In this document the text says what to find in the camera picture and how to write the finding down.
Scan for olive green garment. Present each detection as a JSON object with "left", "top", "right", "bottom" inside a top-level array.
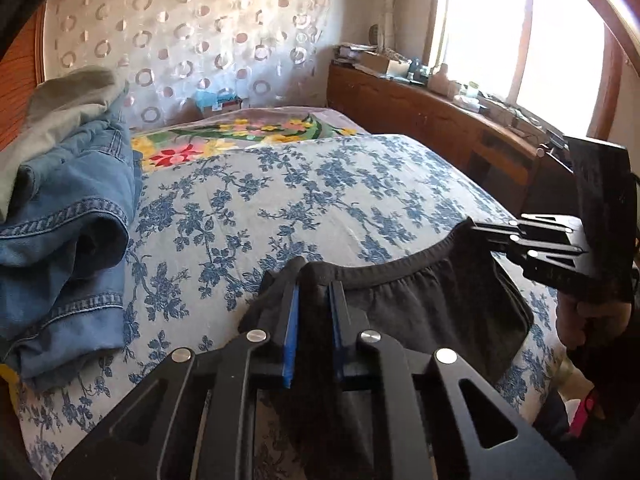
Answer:
[{"left": 0, "top": 66, "right": 130, "bottom": 221}]

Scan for blue box behind bed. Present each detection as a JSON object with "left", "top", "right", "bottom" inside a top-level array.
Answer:
[{"left": 193, "top": 88, "right": 222, "bottom": 112}]

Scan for pink object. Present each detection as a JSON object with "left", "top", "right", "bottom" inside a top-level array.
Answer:
[{"left": 569, "top": 389, "right": 600, "bottom": 437}]

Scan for circle pattern curtain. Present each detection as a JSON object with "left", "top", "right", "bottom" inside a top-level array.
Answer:
[{"left": 45, "top": 0, "right": 381, "bottom": 133}]

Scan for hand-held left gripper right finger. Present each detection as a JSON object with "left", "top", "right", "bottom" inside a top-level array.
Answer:
[{"left": 327, "top": 280, "right": 576, "bottom": 480}]

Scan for brown wooden panel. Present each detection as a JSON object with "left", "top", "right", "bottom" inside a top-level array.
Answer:
[{"left": 0, "top": 2, "right": 48, "bottom": 153}]

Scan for bed with blue floral sheet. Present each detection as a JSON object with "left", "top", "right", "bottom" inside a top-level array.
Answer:
[{"left": 15, "top": 132, "right": 576, "bottom": 480}]

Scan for person's right hand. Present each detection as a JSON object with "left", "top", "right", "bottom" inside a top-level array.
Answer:
[{"left": 556, "top": 295, "right": 633, "bottom": 348}]

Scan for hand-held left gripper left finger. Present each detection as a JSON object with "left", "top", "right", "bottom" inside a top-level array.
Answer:
[{"left": 51, "top": 256, "right": 307, "bottom": 480}]

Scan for black pants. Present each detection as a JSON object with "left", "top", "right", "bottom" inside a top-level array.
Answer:
[{"left": 240, "top": 217, "right": 536, "bottom": 480}]

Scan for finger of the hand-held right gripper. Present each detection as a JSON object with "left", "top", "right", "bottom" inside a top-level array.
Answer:
[
  {"left": 510, "top": 214, "right": 586, "bottom": 246},
  {"left": 472, "top": 220, "right": 593, "bottom": 288}
]

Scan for wooden sideboard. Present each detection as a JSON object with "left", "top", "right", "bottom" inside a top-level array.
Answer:
[{"left": 327, "top": 62, "right": 551, "bottom": 196}]

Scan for blue denim jeans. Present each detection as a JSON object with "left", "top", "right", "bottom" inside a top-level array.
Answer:
[{"left": 0, "top": 110, "right": 146, "bottom": 391}]

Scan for colourful floral pillow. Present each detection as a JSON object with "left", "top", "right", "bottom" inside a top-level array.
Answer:
[{"left": 131, "top": 106, "right": 371, "bottom": 173}]

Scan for pile of assorted clutter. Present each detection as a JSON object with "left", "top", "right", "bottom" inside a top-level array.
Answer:
[{"left": 332, "top": 42, "right": 566, "bottom": 146}]

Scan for window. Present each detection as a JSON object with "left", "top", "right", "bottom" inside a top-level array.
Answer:
[{"left": 425, "top": 0, "right": 623, "bottom": 136}]

